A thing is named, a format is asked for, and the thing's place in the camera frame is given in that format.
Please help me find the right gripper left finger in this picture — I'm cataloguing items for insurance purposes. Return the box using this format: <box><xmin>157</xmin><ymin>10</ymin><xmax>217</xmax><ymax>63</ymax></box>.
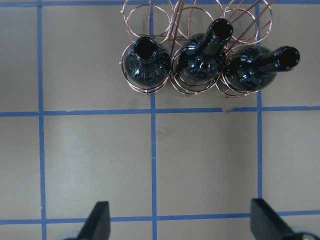
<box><xmin>77</xmin><ymin>201</ymin><xmax>111</xmax><ymax>240</ymax></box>

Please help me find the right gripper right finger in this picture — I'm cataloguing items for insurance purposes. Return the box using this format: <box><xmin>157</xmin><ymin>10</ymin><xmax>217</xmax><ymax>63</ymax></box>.
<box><xmin>250</xmin><ymin>198</ymin><xmax>303</xmax><ymax>240</ymax></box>

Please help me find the dark wine bottle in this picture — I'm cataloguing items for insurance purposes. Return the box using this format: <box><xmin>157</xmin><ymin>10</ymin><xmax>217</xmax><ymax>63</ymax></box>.
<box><xmin>176</xmin><ymin>18</ymin><xmax>233</xmax><ymax>81</ymax></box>

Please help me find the dark bottle in basket far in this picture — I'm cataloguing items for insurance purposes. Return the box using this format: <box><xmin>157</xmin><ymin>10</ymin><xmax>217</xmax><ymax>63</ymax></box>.
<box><xmin>224</xmin><ymin>45</ymin><xmax>300</xmax><ymax>92</ymax></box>

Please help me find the dark bottle in basket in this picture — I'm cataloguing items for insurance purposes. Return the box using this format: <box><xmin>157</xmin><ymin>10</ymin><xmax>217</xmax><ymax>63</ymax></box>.
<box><xmin>224</xmin><ymin>45</ymin><xmax>300</xmax><ymax>92</ymax></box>
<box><xmin>122</xmin><ymin>36</ymin><xmax>171</xmax><ymax>93</ymax></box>

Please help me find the dark bottle in basket near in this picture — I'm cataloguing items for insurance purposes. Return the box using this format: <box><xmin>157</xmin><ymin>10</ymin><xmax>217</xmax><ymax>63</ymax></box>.
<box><xmin>122</xmin><ymin>36</ymin><xmax>171</xmax><ymax>93</ymax></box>

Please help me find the copper wire wine basket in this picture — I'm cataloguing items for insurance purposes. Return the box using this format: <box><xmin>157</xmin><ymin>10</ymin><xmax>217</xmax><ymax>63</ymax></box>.
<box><xmin>120</xmin><ymin>0</ymin><xmax>274</xmax><ymax>98</ymax></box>

